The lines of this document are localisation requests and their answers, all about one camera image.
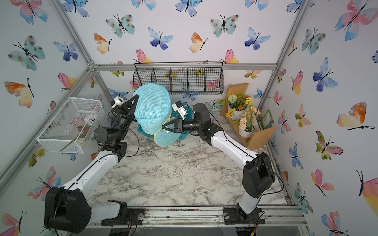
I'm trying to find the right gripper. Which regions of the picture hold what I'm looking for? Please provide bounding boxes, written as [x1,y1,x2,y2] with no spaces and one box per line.
[162,119,203,135]

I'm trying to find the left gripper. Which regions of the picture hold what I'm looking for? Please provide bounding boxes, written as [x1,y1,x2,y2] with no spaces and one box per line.
[110,98,140,145]

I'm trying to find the teal mesh laundry bag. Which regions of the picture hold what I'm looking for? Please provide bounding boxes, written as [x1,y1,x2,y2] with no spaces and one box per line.
[134,83,180,147]

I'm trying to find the white pot yellow pink flowers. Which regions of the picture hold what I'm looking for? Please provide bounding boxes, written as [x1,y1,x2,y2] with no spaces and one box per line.
[235,104,261,139]

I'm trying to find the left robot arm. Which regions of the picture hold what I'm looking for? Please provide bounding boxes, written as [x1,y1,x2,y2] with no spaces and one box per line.
[44,95,139,235]

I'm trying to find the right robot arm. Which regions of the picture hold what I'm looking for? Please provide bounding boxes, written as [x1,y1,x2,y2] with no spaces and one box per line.
[162,101,276,214]

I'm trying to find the teal plastic basket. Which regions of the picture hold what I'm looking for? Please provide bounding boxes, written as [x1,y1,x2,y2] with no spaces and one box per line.
[138,111,189,140]

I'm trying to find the white pot orange flowers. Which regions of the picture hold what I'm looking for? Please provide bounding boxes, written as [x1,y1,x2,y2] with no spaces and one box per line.
[226,93,254,121]

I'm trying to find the wooden zigzag shelf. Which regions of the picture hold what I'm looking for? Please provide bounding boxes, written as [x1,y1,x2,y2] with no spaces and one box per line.
[221,83,276,150]

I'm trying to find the green framed small board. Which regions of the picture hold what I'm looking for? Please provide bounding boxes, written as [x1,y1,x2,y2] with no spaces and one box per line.
[260,110,274,129]

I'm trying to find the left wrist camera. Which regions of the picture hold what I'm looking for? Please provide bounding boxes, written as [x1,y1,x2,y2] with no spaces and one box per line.
[111,96,125,109]

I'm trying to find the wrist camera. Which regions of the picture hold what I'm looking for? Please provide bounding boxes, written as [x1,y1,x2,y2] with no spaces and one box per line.
[111,96,125,109]
[172,101,187,120]

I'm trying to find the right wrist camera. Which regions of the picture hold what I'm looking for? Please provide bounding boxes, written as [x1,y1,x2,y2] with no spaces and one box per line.
[172,101,187,120]

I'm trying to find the black wire wall basket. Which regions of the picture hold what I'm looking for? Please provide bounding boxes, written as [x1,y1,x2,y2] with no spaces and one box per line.
[131,61,224,95]

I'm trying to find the white mesh wall box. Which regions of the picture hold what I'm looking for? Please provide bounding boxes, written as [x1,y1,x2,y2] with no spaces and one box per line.
[36,97,104,154]

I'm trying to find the aluminium front rail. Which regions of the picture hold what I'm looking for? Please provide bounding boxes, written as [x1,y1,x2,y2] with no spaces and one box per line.
[76,206,308,228]

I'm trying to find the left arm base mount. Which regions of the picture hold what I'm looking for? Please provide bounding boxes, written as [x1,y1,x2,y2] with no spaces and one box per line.
[101,200,146,226]

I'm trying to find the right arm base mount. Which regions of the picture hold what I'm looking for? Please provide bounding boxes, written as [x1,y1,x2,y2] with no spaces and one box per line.
[223,205,265,226]

